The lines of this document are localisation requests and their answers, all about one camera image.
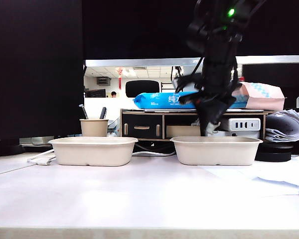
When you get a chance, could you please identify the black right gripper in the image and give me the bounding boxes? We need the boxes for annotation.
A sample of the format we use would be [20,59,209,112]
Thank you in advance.
[173,42,244,136]

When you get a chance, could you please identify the white small flat box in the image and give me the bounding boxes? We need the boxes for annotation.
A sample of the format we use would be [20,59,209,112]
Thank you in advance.
[214,129,234,137]

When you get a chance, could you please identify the beige box inside shelf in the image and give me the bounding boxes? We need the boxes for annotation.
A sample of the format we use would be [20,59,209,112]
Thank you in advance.
[166,125,201,137]

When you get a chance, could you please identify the beige paper box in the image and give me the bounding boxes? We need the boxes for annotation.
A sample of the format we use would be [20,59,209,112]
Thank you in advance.
[169,136,264,166]
[48,136,139,166]

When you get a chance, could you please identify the white multi-port charger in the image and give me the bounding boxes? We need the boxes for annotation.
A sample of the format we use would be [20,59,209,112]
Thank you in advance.
[228,118,262,132]

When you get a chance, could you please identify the pink tissue pack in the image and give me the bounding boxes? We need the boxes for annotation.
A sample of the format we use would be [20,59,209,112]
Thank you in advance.
[235,82,287,111]

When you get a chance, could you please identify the blue wet wipes pack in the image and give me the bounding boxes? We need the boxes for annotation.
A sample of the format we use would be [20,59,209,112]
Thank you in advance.
[133,91,200,110]

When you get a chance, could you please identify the black round stand base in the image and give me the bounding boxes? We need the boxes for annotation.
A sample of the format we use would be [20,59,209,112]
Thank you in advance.
[254,142,294,162]

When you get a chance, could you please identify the black office chair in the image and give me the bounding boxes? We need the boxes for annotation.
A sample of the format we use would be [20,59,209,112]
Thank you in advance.
[125,80,159,98]

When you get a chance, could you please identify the curled stack of papers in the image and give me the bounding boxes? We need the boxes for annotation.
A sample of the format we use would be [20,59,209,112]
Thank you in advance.
[265,109,299,142]

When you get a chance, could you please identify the white paper sheets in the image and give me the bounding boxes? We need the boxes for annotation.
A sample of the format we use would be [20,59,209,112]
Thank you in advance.
[250,155,299,196]

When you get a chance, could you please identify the red hanging Chinese knot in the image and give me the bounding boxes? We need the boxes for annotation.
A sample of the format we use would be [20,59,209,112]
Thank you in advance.
[116,67,124,90]

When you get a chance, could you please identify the beige paper cup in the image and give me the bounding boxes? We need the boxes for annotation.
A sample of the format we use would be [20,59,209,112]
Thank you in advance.
[79,119,109,137]

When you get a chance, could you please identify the black monitor silver bezel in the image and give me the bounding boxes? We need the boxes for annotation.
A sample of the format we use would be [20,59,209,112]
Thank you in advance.
[81,0,299,67]

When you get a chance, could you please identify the silver metal pen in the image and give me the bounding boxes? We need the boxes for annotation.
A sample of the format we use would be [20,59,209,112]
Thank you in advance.
[78,104,88,120]

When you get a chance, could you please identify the large black monitor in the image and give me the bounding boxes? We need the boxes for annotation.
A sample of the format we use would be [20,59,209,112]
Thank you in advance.
[0,0,85,157]

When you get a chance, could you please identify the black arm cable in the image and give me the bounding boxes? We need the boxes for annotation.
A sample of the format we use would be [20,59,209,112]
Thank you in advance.
[190,56,205,75]

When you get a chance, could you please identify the black hanging cables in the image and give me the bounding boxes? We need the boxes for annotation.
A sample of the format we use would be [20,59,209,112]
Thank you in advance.
[170,66,184,81]

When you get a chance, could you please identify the white cable under shelf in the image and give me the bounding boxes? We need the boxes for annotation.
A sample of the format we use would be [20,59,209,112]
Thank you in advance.
[132,151,175,157]

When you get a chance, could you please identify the white cable with adapter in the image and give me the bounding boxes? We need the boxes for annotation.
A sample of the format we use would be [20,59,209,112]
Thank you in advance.
[27,148,57,165]

